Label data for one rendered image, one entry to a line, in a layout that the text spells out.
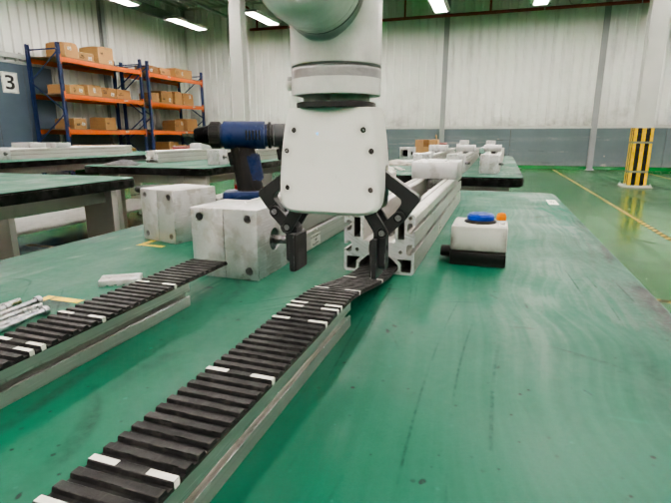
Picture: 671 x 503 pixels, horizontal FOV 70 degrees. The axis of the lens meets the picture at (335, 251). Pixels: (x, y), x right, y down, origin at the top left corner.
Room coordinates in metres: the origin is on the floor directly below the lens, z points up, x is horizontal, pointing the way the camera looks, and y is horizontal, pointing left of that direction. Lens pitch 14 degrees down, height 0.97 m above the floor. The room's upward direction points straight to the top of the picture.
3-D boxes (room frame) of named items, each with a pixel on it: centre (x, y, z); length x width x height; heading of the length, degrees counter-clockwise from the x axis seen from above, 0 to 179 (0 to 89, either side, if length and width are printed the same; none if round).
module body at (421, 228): (1.03, -0.19, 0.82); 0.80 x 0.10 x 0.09; 161
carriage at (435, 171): (1.27, -0.27, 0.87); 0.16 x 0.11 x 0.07; 161
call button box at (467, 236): (0.73, -0.21, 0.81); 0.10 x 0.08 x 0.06; 71
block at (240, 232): (0.67, 0.12, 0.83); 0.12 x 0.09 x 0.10; 71
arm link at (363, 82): (0.48, 0.00, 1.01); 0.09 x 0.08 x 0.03; 71
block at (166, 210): (0.90, 0.28, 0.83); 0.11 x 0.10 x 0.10; 57
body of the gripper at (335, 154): (0.48, 0.00, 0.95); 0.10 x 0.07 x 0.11; 71
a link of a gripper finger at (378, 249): (0.46, -0.05, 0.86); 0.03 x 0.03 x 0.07; 71
